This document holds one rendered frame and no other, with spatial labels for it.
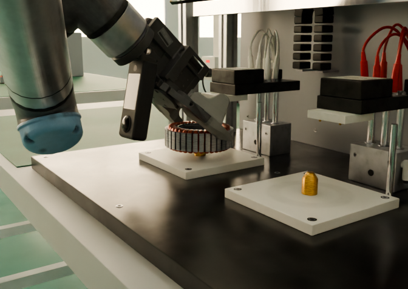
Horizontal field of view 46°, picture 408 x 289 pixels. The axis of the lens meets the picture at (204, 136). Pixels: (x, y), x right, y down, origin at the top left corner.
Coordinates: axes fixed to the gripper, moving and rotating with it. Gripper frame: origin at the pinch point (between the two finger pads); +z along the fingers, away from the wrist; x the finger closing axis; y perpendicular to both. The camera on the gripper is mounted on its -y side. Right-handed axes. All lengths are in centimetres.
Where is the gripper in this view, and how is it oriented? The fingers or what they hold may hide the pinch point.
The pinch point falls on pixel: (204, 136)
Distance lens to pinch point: 78.5
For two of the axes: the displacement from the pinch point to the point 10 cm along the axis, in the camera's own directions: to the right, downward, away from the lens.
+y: 5.7, -7.9, 2.4
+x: -5.7, -1.6, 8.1
